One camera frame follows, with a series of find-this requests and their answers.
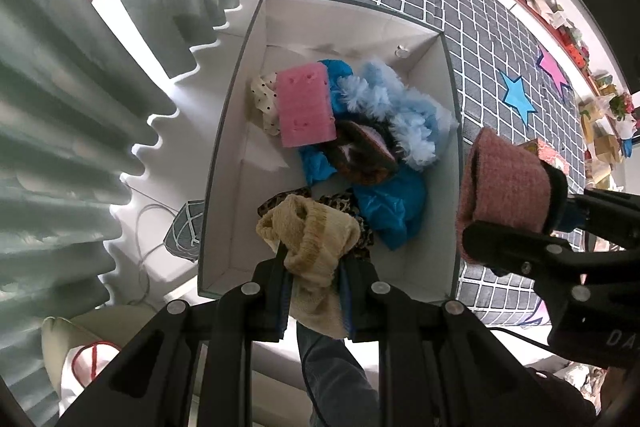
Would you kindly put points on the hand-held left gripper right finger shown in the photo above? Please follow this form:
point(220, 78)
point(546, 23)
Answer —
point(360, 307)

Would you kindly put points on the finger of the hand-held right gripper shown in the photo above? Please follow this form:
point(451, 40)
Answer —
point(600, 212)
point(520, 252)

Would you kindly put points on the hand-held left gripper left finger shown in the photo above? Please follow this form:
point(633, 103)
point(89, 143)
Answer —
point(285, 307)

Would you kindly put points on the beige knit sock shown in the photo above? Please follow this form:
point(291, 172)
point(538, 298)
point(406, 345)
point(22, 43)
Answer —
point(312, 247)

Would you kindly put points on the pink knit sock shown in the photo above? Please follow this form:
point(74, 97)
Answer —
point(505, 187)

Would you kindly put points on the leopard print scrunchie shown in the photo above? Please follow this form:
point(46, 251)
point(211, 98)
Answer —
point(362, 234)

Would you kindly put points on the white storage box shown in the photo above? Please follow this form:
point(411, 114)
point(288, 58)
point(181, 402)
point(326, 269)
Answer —
point(240, 207)

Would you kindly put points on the brown fuzzy scrunchie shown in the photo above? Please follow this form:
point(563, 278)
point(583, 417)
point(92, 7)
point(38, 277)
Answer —
point(362, 152)

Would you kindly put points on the light blue fluffy scrunchie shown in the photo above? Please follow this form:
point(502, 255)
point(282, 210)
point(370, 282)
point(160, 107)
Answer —
point(405, 112)

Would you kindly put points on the white polka dot scrunchie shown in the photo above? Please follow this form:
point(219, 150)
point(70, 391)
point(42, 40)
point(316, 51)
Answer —
point(265, 104)

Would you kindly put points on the pink sponge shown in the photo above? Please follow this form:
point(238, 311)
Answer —
point(305, 104)

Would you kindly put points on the blue cloth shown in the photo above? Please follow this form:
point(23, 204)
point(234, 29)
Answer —
point(342, 82)

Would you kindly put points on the person's legs in jeans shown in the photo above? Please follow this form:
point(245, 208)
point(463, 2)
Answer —
point(340, 377)

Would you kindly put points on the pink patterned cardboard box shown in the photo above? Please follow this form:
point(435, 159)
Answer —
point(547, 157)

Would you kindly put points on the white bag with red trim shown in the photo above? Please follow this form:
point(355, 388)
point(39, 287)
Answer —
point(85, 357)

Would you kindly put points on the grey checked star blanket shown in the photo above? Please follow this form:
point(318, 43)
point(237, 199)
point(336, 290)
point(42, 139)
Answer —
point(480, 32)

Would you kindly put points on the grey green curtain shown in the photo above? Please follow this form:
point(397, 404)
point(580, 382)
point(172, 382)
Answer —
point(75, 107)

